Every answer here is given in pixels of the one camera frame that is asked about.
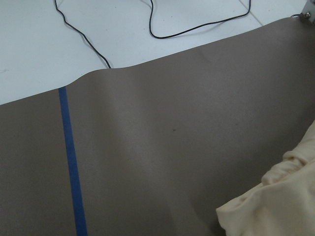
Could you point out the cream long-sleeve printed shirt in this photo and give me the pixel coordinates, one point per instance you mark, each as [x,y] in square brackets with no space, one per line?
[283,204]

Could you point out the aluminium frame post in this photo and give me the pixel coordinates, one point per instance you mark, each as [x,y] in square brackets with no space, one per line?
[308,11]

